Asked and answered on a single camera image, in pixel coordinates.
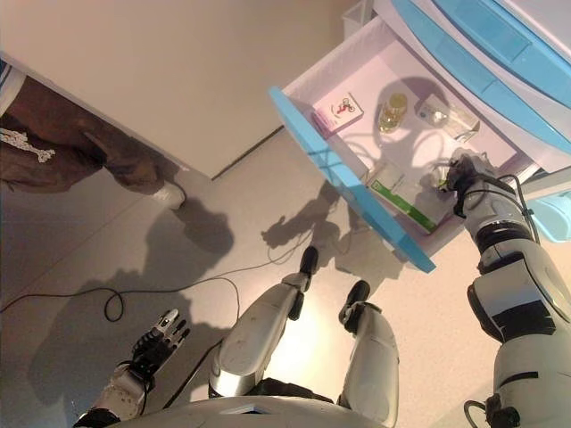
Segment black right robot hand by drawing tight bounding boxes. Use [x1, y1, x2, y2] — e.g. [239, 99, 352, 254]
[439, 150, 496, 197]

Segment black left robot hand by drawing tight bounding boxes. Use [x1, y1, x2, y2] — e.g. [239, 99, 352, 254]
[131, 308, 192, 378]

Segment blue white cart drawer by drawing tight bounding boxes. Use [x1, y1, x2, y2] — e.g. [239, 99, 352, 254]
[390, 0, 571, 155]
[267, 16, 541, 274]
[448, 0, 571, 79]

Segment clear plastic medicine package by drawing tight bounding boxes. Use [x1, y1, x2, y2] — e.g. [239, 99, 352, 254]
[439, 106, 482, 144]

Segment small white medicine box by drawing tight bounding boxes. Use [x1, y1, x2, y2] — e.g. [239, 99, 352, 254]
[414, 94, 450, 121]

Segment pink white medicine box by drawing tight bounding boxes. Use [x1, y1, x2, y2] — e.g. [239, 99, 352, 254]
[310, 91, 364, 134]

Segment long green white box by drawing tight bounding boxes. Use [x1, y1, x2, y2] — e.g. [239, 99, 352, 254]
[365, 162, 439, 234]

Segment glass bottle yellow liquid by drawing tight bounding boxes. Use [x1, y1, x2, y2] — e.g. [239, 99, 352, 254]
[377, 91, 410, 135]

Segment light blue waste bin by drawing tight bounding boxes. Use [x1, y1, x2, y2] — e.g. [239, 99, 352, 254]
[529, 194, 571, 244]

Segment silver left robot leg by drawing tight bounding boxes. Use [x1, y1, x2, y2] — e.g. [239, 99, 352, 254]
[207, 244, 320, 400]

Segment silver robot leg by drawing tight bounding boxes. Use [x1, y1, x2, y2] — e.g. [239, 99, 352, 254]
[207, 244, 320, 400]
[336, 279, 401, 427]

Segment grey robot torso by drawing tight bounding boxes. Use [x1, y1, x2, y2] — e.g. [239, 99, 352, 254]
[133, 377, 385, 428]

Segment white side holder box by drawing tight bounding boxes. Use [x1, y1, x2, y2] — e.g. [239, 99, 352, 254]
[342, 0, 377, 29]

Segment silver right robot leg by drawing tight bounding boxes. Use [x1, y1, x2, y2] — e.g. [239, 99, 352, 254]
[336, 279, 401, 427]

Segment person in brown trousers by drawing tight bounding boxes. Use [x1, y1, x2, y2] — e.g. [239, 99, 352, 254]
[0, 55, 187, 210]

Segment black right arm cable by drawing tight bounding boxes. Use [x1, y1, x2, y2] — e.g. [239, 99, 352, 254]
[493, 172, 543, 245]

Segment black floor cable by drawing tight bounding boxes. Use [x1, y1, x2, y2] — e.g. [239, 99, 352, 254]
[0, 229, 316, 409]

